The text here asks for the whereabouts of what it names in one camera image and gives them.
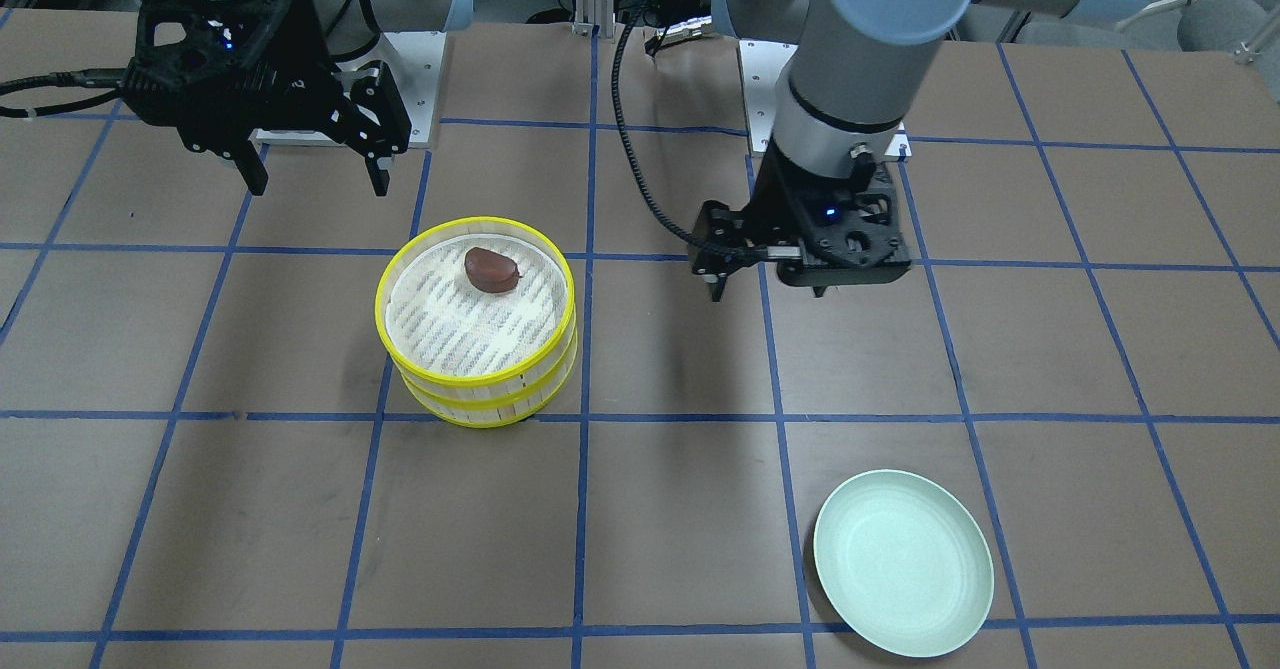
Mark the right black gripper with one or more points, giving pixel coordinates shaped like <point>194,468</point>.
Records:
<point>296,61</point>

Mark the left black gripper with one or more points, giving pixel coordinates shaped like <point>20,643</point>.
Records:
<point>773,211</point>

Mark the brown bun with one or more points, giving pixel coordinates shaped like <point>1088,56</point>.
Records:
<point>491,272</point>

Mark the yellow bamboo steamer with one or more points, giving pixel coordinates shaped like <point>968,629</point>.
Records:
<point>502,401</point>
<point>439,328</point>

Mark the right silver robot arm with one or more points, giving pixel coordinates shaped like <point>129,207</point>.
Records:
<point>350,27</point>

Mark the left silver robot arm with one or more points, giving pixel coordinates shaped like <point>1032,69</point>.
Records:
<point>905,33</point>

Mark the mint green plate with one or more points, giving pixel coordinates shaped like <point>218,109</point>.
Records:
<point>903,563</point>

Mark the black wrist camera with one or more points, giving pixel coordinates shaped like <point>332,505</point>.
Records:
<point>218,71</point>
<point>854,223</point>

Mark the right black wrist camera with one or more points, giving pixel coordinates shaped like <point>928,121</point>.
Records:
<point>218,71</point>

